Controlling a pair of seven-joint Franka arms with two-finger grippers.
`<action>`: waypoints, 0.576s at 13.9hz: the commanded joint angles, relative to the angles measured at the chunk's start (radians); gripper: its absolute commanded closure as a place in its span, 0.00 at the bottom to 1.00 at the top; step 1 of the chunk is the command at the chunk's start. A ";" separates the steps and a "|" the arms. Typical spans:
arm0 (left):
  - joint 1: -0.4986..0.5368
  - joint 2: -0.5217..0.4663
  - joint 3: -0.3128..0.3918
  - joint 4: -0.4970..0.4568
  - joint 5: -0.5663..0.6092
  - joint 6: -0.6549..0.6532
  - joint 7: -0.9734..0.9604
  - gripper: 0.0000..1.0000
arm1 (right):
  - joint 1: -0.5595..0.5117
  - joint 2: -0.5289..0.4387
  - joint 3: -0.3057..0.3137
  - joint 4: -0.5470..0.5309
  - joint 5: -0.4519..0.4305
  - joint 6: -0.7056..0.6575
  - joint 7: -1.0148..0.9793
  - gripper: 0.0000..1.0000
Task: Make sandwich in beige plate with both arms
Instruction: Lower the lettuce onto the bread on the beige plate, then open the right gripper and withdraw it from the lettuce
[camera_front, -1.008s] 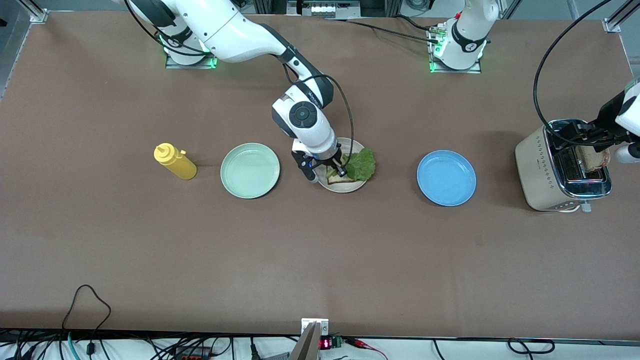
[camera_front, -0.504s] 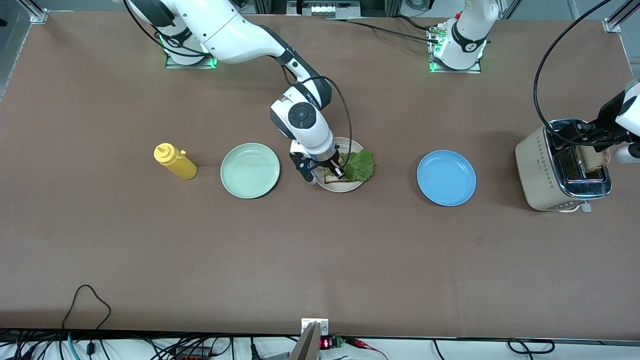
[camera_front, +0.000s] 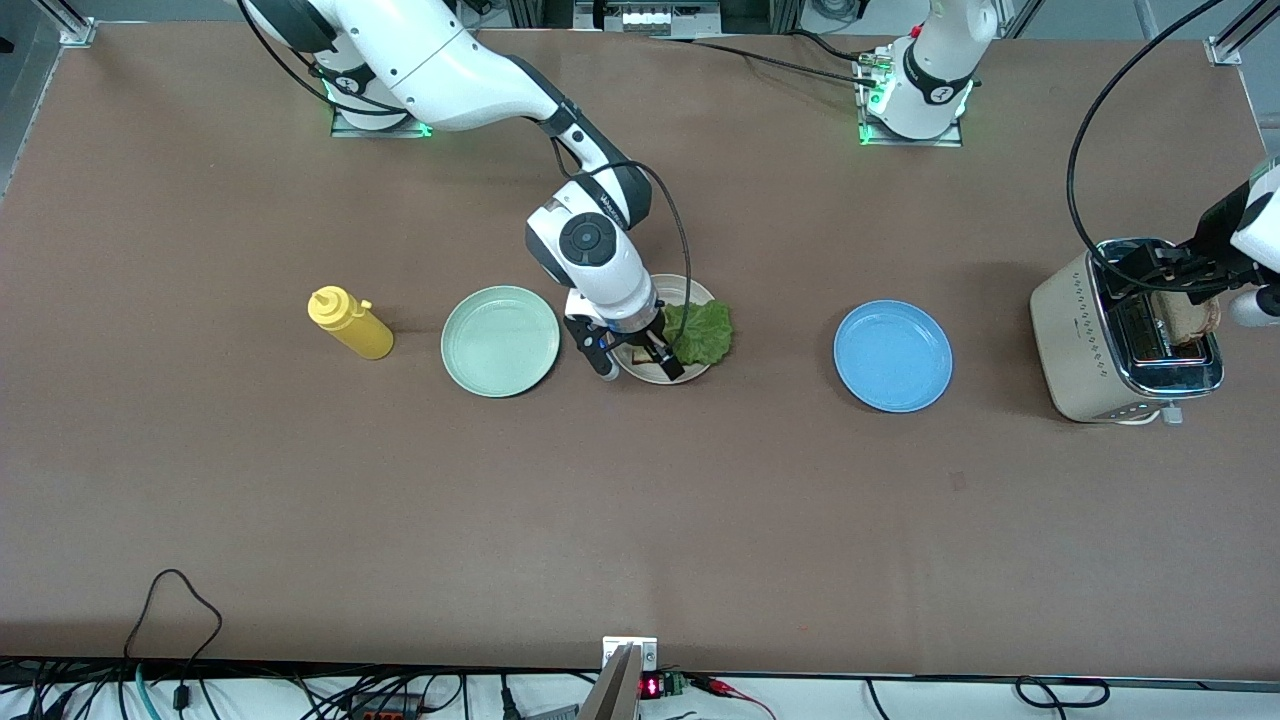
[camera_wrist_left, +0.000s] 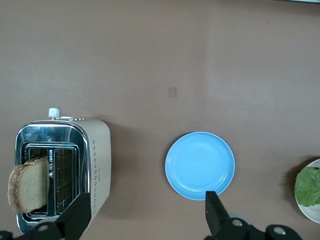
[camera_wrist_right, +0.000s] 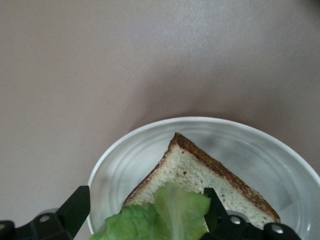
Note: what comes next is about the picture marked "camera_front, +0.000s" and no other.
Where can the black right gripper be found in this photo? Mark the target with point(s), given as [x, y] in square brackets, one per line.
[642, 336]

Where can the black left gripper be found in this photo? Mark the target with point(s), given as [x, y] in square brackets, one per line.
[1216, 230]

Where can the brown bread slice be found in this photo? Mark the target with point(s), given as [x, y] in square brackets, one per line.
[640, 357]
[1188, 325]

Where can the green lettuce leaf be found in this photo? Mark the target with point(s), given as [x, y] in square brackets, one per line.
[705, 332]

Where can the yellow mustard squeeze bottle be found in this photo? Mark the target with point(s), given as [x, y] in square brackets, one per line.
[360, 328]

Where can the beige plate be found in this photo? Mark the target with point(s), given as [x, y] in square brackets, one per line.
[680, 290]

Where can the light green plate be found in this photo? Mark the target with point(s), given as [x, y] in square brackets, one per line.
[500, 345]

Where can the blue plate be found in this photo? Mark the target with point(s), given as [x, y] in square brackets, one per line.
[893, 357]

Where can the beige chrome toaster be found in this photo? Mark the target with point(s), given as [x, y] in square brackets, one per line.
[1080, 350]

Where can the lit control box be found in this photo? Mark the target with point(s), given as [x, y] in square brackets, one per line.
[645, 18]

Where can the red display circuit board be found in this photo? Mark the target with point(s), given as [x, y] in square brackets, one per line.
[655, 687]

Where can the aluminium frame corner bracket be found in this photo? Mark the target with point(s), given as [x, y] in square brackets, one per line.
[1225, 50]
[75, 30]

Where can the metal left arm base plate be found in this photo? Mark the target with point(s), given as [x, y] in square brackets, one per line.
[950, 141]

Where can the silver mount bracket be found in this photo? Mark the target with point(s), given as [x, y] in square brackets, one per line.
[645, 650]

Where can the grey camera pole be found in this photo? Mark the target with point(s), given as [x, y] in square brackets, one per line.
[612, 690]

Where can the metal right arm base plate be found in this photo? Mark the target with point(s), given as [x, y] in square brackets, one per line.
[345, 130]

